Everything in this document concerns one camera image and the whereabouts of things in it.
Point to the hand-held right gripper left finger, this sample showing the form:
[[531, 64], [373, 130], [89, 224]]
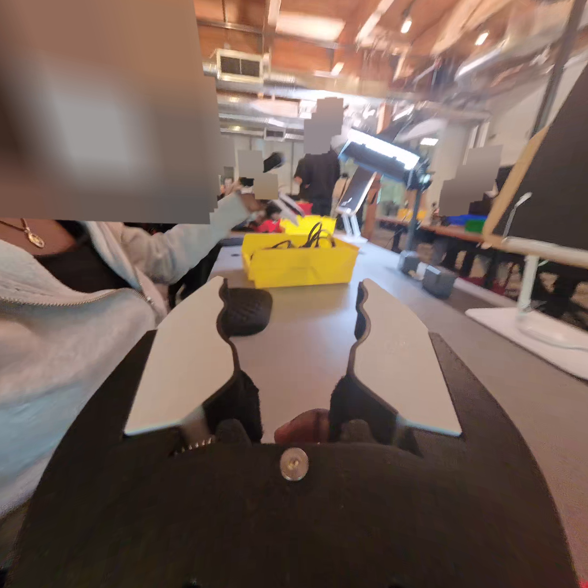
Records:
[[188, 358]]

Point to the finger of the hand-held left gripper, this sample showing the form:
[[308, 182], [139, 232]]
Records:
[[290, 206], [285, 216]]

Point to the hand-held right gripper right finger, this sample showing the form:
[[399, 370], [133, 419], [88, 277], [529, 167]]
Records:
[[399, 358]]

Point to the person's left forearm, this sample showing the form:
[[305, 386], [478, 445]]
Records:
[[197, 234]]

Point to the person's left hand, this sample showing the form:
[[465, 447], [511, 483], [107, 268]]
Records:
[[252, 206]]

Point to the tilted board on white stand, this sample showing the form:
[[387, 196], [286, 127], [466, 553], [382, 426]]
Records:
[[356, 193]]

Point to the black quilted pad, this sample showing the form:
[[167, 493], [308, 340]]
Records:
[[248, 312]]

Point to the grey box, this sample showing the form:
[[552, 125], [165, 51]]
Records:
[[440, 281], [409, 262]]

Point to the ceiling air vent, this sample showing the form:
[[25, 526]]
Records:
[[241, 66]]

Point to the black light stand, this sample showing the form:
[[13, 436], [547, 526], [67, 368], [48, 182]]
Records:
[[415, 216]]

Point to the person's grey zip hoodie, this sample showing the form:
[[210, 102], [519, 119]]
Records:
[[59, 344]]

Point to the long wooden desk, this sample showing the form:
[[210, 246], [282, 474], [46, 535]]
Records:
[[441, 229]]

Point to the blue plastic bin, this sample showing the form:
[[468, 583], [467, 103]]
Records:
[[459, 220]]

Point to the green plastic bin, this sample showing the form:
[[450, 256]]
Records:
[[475, 226]]

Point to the black metal pole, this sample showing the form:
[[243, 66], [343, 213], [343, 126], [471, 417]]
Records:
[[560, 59]]

